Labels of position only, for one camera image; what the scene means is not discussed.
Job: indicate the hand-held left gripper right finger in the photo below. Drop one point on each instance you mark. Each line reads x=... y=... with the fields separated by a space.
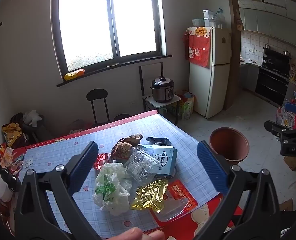
x=211 y=167

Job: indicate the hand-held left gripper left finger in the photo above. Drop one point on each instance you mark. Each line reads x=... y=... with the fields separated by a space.
x=84 y=166

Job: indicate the brown plastic basin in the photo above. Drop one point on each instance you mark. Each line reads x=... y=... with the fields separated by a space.
x=229 y=143

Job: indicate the white plastic bag green print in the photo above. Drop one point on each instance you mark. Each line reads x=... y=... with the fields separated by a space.
x=110 y=190

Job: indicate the red packet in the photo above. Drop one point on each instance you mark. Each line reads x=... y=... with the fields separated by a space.
x=181 y=193

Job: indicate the blue cardboard box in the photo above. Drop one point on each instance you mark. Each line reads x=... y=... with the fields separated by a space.
x=164 y=162

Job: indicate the clear plastic container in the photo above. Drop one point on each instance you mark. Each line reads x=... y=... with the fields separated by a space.
x=141 y=165

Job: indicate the gold foil packet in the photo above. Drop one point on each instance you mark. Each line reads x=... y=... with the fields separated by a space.
x=149 y=195

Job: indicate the person's left hand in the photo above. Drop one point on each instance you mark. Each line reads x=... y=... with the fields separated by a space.
x=135 y=235

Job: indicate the red silver wrapper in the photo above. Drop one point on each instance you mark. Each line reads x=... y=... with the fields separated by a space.
x=100 y=161

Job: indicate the black integrated stove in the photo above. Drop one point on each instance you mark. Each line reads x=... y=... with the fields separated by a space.
x=272 y=80

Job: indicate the crumpled brown paper bag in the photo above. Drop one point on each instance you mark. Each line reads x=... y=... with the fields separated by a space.
x=124 y=148

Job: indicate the dark bag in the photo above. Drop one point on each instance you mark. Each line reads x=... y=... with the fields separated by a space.
x=42 y=132

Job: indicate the dark blue foil wrapper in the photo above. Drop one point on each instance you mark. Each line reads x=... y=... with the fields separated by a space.
x=158 y=140

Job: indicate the dark round stool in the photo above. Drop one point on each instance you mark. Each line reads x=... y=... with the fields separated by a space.
x=121 y=117

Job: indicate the white crumpled plastic bag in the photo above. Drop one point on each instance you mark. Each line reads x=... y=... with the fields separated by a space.
x=32 y=117

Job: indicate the black round-back chair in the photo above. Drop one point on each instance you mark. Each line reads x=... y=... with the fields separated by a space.
x=96 y=95

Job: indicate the blue plaid tablecloth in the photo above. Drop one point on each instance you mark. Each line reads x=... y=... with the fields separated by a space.
x=148 y=127

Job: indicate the person's dark clothing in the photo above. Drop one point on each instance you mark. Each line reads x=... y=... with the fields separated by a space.
x=295 y=225

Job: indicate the cream refrigerator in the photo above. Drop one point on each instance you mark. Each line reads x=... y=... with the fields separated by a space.
x=218 y=80

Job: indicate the yellow snack bag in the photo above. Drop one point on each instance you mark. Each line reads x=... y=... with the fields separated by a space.
x=12 y=133

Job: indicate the pile of snack packets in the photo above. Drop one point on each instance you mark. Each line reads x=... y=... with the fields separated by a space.
x=5 y=155

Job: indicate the small white table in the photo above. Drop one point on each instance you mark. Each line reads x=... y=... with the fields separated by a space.
x=163 y=103

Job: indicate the white round object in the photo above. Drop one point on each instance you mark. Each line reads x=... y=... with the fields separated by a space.
x=2 y=187

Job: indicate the grey kitchen cabinets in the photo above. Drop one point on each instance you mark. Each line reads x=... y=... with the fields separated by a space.
x=270 y=21

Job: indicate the silver pressure cooker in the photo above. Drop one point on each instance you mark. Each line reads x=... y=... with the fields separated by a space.
x=162 y=90

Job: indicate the yellow snack packet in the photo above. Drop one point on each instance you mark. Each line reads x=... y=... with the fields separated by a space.
x=74 y=74

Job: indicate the red printed cloth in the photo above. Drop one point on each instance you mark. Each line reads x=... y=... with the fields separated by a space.
x=199 y=50

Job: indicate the clear plastic bag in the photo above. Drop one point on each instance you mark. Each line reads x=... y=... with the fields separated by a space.
x=219 y=17

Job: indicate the stack of clear containers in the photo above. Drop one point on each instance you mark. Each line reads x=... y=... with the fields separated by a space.
x=208 y=17

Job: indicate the dark framed window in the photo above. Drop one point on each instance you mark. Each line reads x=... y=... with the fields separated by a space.
x=108 y=17

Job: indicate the black metal frame chair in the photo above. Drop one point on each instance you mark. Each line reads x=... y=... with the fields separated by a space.
x=140 y=85

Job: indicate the wooden door frame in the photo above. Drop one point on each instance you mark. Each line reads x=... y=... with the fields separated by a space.
x=231 y=10

